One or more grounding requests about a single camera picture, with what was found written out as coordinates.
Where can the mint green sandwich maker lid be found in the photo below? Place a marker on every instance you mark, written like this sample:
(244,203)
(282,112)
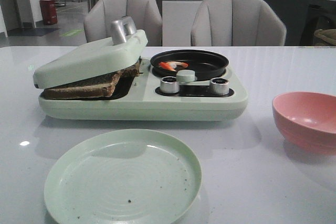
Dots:
(119,51)

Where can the grey kitchen counter cabinet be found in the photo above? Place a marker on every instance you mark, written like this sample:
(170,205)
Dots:
(273,6)

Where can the mint green round plate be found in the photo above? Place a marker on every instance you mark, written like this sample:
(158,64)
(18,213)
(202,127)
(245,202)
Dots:
(124,176)

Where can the right silver knob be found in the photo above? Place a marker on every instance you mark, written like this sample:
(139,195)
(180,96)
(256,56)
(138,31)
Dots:
(219,86)

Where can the silver knob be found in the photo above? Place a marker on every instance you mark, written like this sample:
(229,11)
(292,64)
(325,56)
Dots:
(219,86)
(169,85)

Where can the beige armchair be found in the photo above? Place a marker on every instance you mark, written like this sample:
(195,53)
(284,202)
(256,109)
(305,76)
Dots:
(237,23)
(145,14)

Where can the red trash bin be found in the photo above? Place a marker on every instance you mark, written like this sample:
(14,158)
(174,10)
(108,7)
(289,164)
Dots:
(48,12)

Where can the orange shrimp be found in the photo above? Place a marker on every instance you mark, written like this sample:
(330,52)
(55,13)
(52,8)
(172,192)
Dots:
(170,66)
(181,63)

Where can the mint green breakfast maker base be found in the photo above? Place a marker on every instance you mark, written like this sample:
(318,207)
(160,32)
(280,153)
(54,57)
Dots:
(143,103)

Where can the round black frying pan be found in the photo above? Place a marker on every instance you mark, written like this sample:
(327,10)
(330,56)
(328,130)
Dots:
(206,64)

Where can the white refrigerator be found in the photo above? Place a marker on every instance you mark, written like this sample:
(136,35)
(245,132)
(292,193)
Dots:
(178,17)

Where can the left beige armchair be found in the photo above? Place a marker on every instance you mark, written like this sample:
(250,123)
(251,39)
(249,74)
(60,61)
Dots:
(145,14)

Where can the left silver knob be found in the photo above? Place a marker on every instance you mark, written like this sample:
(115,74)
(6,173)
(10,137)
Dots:
(169,85)

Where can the pink bowl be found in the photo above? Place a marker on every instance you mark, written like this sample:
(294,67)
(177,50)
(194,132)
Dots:
(306,119)

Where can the bread slice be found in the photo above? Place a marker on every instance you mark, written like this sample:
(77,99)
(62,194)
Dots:
(131,71)
(95,87)

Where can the right beige armchair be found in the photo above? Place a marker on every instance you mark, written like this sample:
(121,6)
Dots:
(237,23)

